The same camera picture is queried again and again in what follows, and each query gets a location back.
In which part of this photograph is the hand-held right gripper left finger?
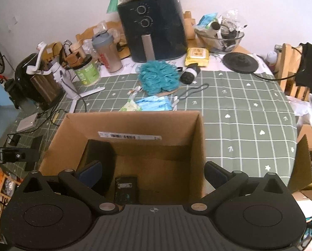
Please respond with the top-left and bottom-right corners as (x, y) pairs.
(15, 161), (120, 215)

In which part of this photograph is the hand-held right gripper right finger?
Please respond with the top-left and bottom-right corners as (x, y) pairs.
(191, 161), (289, 215)

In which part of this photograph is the cardboard box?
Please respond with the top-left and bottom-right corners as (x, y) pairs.
(38, 111), (207, 207)

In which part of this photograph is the blue wet wipes pack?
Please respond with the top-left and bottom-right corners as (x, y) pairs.
(135, 96), (173, 112)

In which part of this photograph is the teal fluffy duster head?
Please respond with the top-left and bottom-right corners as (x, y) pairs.
(138, 60), (181, 96)

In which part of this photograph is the green cutting mat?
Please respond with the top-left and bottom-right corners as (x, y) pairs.
(0, 52), (299, 196)

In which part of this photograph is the small green wipes pack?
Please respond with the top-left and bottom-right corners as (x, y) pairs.
(118, 101), (142, 112)

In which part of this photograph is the black round pot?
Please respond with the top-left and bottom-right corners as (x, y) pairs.
(15, 53), (65, 111)

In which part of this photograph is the brown cardboard flap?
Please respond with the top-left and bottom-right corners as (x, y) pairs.
(288, 134), (312, 194)

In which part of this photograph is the white phone gimbal tripod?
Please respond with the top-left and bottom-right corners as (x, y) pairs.
(27, 42), (105, 113)

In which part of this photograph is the green and white tub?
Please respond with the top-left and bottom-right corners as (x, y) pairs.
(74, 55), (101, 86)

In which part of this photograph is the small black bottle white band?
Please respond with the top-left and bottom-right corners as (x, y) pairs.
(180, 67), (200, 85)

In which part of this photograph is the black round kettle base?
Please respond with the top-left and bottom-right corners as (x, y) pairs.
(222, 52), (259, 74)

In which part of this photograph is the shaker bottle with grey lid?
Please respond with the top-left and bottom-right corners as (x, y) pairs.
(91, 30), (124, 74)

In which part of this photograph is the yellow wet wipes pack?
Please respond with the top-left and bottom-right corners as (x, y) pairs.
(185, 47), (210, 67)

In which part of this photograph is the brown bottle with stopper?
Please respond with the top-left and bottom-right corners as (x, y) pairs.
(68, 39), (87, 68)

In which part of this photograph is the glass bowl with clutter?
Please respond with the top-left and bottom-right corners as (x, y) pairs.
(195, 26), (245, 54)

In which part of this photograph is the wooden chair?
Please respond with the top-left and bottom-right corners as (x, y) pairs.
(273, 43), (312, 101)

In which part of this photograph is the black cloth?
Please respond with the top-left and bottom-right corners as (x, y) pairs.
(295, 42), (312, 95)

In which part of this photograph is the yellow cardboard sheet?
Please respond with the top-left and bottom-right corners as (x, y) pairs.
(76, 21), (125, 42)

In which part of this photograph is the black air fryer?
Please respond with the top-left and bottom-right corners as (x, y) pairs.
(117, 0), (188, 63)

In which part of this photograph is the blue green snack packet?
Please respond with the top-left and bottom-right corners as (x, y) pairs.
(199, 13), (219, 29)

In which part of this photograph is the crumpled clear plastic bag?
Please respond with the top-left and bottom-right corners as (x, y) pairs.
(221, 9), (248, 32)

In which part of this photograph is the green plastic bag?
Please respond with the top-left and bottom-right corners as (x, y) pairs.
(107, 0), (120, 13)

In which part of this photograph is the black looped cord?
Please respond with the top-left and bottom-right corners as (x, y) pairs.
(175, 83), (209, 101)

